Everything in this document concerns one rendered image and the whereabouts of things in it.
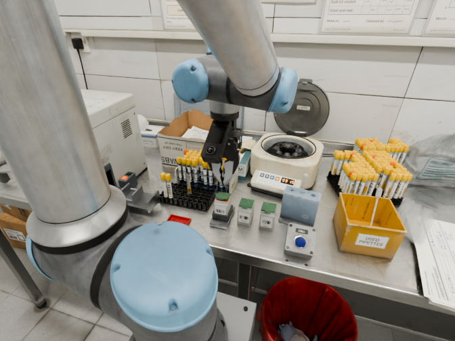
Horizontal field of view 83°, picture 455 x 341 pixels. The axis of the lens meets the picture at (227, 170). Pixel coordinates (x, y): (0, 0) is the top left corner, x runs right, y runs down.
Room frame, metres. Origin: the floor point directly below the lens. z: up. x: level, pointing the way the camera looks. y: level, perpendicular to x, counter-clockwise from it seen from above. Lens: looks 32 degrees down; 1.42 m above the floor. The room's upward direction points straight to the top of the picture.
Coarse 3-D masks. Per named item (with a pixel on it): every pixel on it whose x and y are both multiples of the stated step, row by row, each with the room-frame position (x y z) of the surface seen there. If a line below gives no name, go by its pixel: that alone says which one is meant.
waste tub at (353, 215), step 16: (336, 208) 0.58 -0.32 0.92; (352, 208) 0.58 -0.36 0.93; (368, 208) 0.57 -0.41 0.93; (384, 208) 0.56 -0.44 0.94; (336, 224) 0.54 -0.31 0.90; (352, 224) 0.46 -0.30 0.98; (368, 224) 0.56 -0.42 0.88; (384, 224) 0.53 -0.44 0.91; (400, 224) 0.47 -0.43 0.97; (352, 240) 0.46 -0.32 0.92; (368, 240) 0.45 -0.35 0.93; (384, 240) 0.44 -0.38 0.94; (400, 240) 0.44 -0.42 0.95; (384, 256) 0.44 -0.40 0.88
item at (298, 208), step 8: (288, 192) 0.59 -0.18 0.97; (296, 192) 0.59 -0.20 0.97; (304, 192) 0.59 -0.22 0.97; (312, 192) 0.59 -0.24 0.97; (288, 200) 0.58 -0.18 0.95; (296, 200) 0.57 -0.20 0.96; (304, 200) 0.56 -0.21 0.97; (312, 200) 0.56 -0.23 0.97; (288, 208) 0.58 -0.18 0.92; (296, 208) 0.57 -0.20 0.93; (304, 208) 0.56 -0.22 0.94; (312, 208) 0.55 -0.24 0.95; (280, 216) 0.59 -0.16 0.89; (288, 216) 0.58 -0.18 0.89; (296, 216) 0.57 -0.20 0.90; (304, 216) 0.56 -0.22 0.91; (312, 216) 0.55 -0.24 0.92; (304, 224) 0.55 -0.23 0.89; (312, 224) 0.55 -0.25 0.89
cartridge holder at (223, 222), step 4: (232, 208) 0.61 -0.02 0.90; (228, 212) 0.58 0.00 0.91; (232, 212) 0.60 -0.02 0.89; (212, 216) 0.57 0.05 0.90; (216, 216) 0.57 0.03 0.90; (220, 216) 0.56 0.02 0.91; (224, 216) 0.56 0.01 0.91; (228, 216) 0.56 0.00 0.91; (212, 220) 0.57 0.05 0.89; (216, 220) 0.57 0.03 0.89; (220, 220) 0.56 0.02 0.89; (224, 220) 0.56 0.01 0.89; (228, 220) 0.56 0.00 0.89; (212, 224) 0.55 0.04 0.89; (216, 224) 0.55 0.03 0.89; (220, 224) 0.55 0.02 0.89; (224, 224) 0.55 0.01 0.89; (228, 224) 0.55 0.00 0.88; (224, 228) 0.54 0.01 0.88
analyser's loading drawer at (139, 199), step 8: (128, 184) 0.67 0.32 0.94; (128, 192) 0.66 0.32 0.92; (136, 192) 0.63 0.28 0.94; (144, 192) 0.67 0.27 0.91; (128, 200) 0.62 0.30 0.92; (136, 200) 0.63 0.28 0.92; (144, 200) 0.63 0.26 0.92; (152, 200) 0.62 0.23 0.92; (144, 208) 0.60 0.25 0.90; (152, 208) 0.61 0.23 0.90
